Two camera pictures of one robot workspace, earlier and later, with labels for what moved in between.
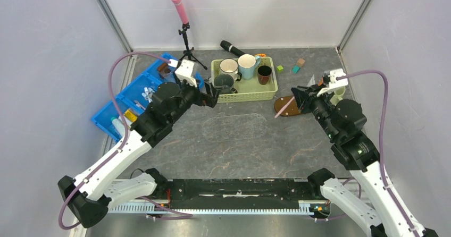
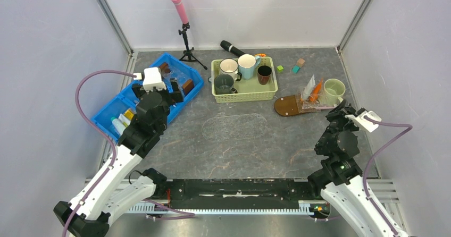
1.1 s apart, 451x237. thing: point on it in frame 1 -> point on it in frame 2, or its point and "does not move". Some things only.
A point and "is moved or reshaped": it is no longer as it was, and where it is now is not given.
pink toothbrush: x=281 y=110 is moved or reshaped
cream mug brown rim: x=230 y=66 does not move
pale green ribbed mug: x=339 y=92 does not move
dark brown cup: x=264 y=73 does not move
